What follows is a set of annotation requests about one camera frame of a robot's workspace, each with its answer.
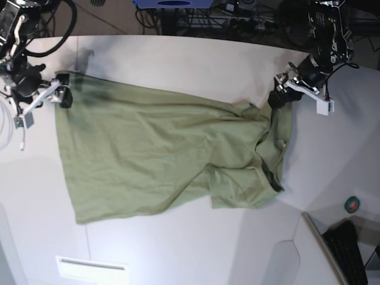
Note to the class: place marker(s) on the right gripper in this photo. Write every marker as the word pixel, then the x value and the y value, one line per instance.
pixel 27 89

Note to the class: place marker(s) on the grey laptop edge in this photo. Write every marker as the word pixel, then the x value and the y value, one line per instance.
pixel 328 256

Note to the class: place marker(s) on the black keyboard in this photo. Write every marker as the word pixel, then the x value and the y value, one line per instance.
pixel 342 243

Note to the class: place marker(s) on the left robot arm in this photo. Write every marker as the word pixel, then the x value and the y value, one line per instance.
pixel 334 50

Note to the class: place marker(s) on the black power strip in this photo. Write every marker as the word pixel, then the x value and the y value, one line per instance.
pixel 252 26

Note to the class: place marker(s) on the white table slot plate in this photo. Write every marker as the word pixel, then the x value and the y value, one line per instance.
pixel 93 271

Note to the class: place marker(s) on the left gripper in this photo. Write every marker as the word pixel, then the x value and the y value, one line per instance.
pixel 306 78

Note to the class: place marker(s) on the green tape roll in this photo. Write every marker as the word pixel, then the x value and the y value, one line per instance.
pixel 352 204

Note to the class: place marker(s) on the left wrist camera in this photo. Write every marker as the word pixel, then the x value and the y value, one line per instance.
pixel 325 107

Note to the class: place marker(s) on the green t-shirt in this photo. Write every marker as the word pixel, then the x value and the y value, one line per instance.
pixel 131 151

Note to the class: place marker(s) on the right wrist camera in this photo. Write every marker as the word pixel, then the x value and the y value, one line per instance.
pixel 23 121

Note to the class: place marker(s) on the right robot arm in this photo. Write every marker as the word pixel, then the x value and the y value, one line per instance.
pixel 19 27

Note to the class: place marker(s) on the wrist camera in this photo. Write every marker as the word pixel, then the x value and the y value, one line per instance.
pixel 325 107
pixel 23 121

